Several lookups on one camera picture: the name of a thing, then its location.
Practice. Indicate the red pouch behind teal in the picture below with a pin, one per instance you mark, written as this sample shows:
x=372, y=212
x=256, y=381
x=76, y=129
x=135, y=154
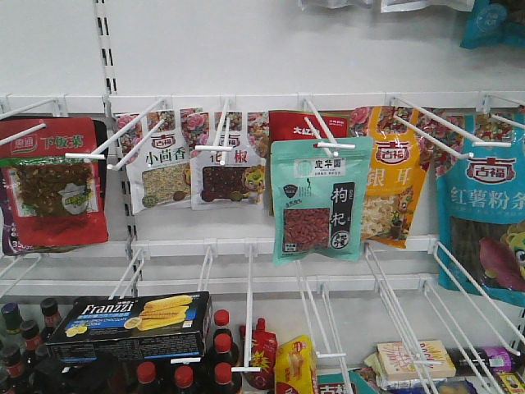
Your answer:
x=294, y=125

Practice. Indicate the beige striped snack box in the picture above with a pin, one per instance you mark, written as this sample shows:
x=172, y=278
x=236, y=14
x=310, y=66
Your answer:
x=399, y=364

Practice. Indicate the red spout sauce pouch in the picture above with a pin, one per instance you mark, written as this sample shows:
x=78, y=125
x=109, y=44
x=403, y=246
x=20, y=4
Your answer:
x=263, y=355

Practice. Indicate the red pickled vegetable pouch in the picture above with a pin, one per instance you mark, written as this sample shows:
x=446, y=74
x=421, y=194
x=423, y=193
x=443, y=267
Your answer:
x=53, y=184

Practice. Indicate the white peppercorn pouch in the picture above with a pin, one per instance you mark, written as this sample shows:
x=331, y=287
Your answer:
x=227, y=157

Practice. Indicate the black Franzzi cookie box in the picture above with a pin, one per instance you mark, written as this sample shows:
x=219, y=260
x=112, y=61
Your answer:
x=173, y=326

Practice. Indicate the blue sweet potato noodle pouch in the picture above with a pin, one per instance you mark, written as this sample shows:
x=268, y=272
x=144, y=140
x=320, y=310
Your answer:
x=480, y=201

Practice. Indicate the teal goji berry pouch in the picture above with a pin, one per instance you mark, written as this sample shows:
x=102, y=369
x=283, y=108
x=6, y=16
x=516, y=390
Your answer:
x=318, y=199

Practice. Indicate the orange white fungus pouch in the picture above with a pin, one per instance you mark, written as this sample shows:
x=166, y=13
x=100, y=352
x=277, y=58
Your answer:
x=398, y=170

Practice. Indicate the teal pouch upper right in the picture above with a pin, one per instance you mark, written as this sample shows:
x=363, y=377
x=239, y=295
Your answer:
x=494, y=22

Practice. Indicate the white fennel seed pouch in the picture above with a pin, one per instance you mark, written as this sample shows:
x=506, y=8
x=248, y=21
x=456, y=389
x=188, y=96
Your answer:
x=158, y=171

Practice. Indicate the yellow snack pouch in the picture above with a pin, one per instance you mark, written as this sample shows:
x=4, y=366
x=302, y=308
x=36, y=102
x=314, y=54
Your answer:
x=296, y=367

